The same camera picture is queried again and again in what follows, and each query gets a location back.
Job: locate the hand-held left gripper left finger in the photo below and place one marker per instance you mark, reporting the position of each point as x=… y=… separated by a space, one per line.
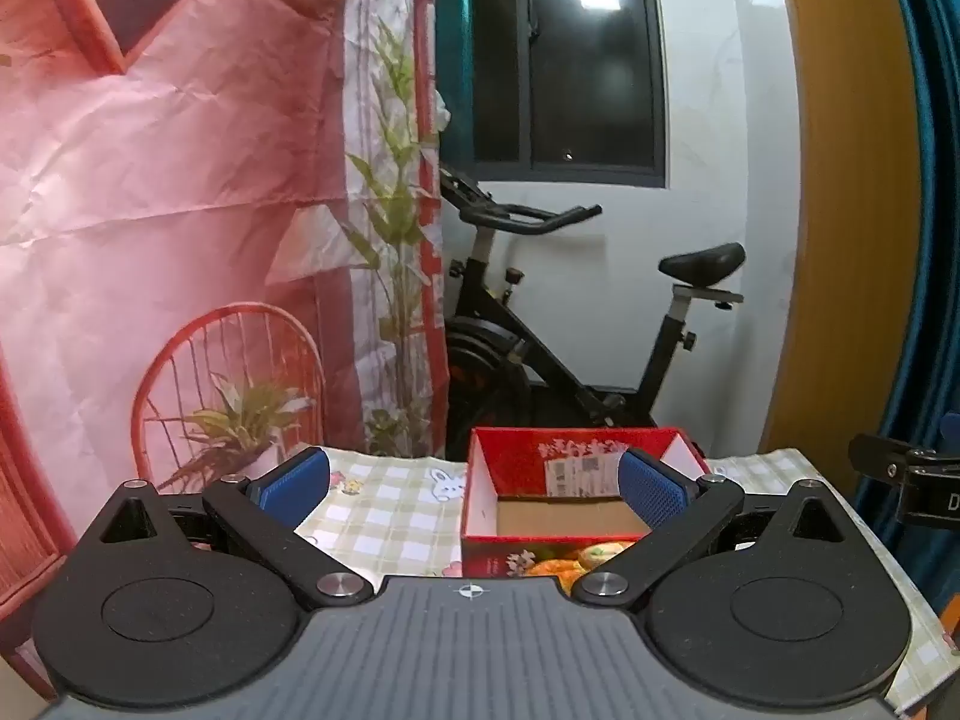
x=296 y=487

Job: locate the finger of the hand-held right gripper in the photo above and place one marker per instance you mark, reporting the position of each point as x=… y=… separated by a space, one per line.
x=877 y=456

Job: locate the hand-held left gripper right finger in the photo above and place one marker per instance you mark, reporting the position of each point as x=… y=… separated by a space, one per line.
x=649 y=491

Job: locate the orange floral quilted cloth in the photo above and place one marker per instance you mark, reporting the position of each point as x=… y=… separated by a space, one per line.
x=562 y=566

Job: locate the red cardboard box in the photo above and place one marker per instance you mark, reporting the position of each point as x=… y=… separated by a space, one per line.
x=517 y=457

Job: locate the green checked tablecloth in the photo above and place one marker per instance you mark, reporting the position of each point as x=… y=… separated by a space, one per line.
x=390 y=510

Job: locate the black exercise bike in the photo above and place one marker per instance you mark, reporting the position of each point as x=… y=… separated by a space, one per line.
x=495 y=330

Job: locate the orange wooden door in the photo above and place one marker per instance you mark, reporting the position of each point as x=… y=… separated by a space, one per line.
x=847 y=165

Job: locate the red printed backdrop cloth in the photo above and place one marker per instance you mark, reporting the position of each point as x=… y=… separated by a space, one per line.
x=150 y=165

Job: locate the dark framed window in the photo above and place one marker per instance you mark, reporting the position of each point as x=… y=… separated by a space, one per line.
x=592 y=75

